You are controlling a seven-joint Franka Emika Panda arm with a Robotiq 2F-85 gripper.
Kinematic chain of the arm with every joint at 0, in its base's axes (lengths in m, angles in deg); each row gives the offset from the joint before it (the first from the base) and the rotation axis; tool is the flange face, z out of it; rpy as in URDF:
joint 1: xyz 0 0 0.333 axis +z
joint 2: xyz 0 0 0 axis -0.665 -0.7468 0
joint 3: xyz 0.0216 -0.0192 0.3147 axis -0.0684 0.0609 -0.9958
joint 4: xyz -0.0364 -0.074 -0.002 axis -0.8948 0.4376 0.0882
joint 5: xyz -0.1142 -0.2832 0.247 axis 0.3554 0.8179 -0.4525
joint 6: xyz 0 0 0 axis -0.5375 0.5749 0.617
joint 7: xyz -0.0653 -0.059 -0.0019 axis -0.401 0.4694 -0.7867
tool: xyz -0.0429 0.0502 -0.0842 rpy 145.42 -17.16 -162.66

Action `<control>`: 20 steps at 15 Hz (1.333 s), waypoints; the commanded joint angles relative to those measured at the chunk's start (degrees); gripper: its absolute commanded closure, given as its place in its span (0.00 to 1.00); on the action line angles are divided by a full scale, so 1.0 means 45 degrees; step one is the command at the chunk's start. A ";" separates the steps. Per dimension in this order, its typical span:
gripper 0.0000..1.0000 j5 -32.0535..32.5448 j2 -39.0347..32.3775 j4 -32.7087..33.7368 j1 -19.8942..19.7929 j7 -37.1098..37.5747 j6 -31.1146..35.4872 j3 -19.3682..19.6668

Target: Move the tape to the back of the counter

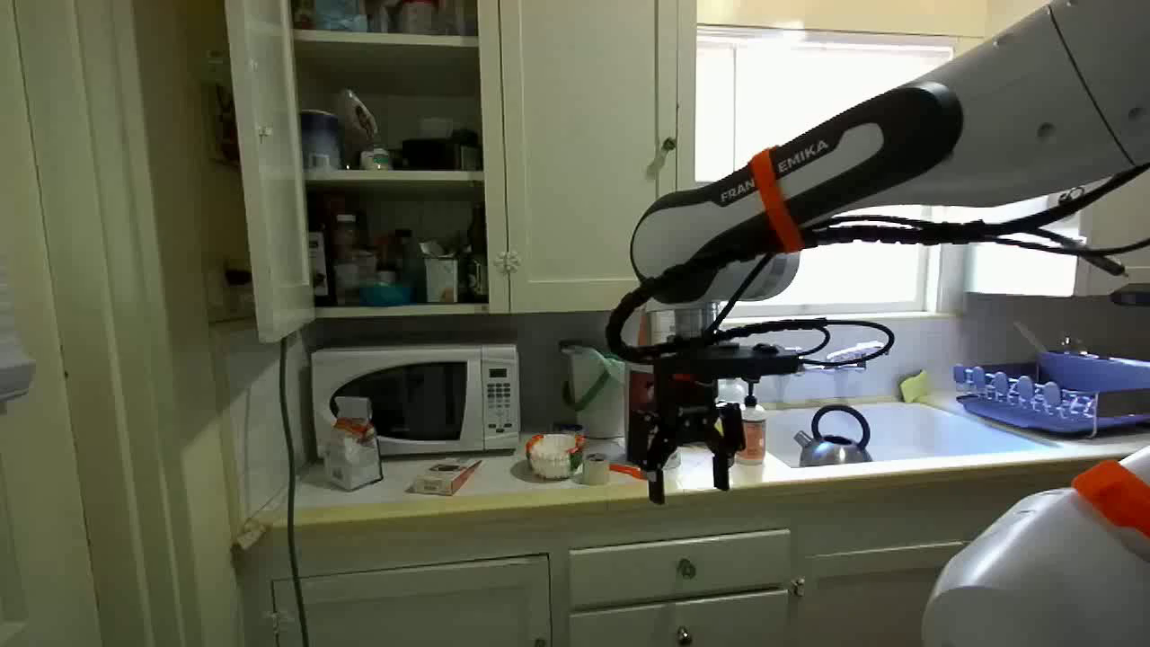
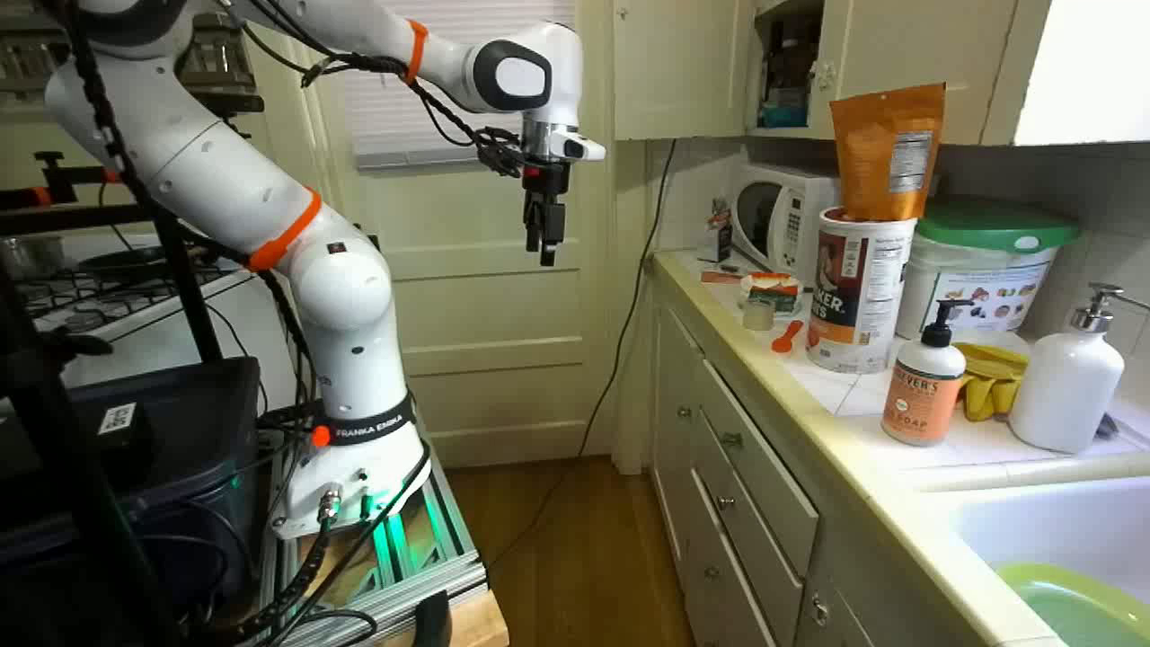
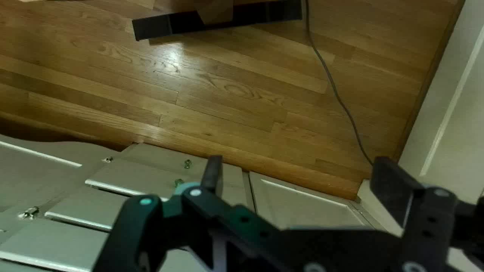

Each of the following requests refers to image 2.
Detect shelf with jars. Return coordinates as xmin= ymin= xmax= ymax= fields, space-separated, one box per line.
xmin=0 ymin=8 xmax=271 ymax=120

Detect cream wall cabinets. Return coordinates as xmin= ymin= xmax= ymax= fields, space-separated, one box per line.
xmin=609 ymin=0 xmax=1150 ymax=151

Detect round white tub orange label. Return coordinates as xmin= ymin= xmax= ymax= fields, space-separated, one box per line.
xmin=736 ymin=271 xmax=806 ymax=315

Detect yellow rubber gloves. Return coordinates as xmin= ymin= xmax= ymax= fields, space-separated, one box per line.
xmin=955 ymin=339 xmax=1032 ymax=425

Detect black slanted stand pole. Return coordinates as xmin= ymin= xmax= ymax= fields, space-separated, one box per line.
xmin=145 ymin=211 xmax=228 ymax=365

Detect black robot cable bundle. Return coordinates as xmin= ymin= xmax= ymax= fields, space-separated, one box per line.
xmin=48 ymin=0 xmax=537 ymax=435

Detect white panelled door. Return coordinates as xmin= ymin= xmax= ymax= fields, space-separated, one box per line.
xmin=304 ymin=0 xmax=628 ymax=472

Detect white kitchen sink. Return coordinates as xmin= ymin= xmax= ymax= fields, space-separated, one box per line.
xmin=926 ymin=472 xmax=1150 ymax=647

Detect black clamp bar orange clips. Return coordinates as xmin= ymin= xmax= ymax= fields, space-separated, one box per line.
xmin=0 ymin=146 xmax=157 ymax=238

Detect small dark bottle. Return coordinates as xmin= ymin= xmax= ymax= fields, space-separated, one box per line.
xmin=707 ymin=193 xmax=736 ymax=271

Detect orange snack bag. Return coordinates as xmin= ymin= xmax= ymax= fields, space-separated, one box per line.
xmin=828 ymin=84 xmax=950 ymax=225

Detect orange plastic spoon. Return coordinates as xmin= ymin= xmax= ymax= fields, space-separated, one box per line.
xmin=771 ymin=315 xmax=808 ymax=360

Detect white gas stove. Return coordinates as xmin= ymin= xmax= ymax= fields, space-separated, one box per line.
xmin=0 ymin=225 xmax=304 ymax=411

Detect orange soap pump bottle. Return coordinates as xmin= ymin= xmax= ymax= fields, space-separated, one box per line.
xmin=882 ymin=297 xmax=971 ymax=450

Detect green plastic bowl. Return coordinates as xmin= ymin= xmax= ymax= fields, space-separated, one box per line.
xmin=995 ymin=562 xmax=1150 ymax=647

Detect white bucket with green lid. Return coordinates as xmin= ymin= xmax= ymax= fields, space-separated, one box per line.
xmin=894 ymin=193 xmax=1083 ymax=350

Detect black hanging power cable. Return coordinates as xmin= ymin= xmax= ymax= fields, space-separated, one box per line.
xmin=486 ymin=139 xmax=685 ymax=567

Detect cream base cabinet with drawers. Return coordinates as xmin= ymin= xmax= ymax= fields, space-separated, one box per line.
xmin=643 ymin=273 xmax=998 ymax=647

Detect white orange oats canister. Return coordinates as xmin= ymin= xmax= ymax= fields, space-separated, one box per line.
xmin=806 ymin=204 xmax=919 ymax=376

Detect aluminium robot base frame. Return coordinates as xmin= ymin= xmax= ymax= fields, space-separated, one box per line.
xmin=253 ymin=452 xmax=496 ymax=647

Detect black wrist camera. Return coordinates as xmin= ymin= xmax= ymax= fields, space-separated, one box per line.
xmin=475 ymin=127 xmax=532 ymax=180

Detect white soap dispenser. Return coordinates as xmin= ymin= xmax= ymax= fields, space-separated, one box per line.
xmin=1007 ymin=281 xmax=1150 ymax=455

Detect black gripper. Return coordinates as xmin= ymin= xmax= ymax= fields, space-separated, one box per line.
xmin=520 ymin=156 xmax=577 ymax=271

